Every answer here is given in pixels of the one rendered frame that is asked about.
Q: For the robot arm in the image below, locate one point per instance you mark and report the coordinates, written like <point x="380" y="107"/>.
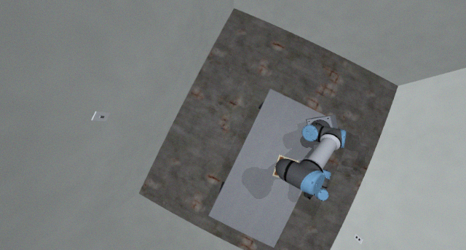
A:
<point x="308" y="175"/>

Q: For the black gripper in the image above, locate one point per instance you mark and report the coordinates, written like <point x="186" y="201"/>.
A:
<point x="307" y="195"/>

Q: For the brown and cream chessboard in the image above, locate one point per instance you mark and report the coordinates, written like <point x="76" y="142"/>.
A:
<point x="279" y="158"/>

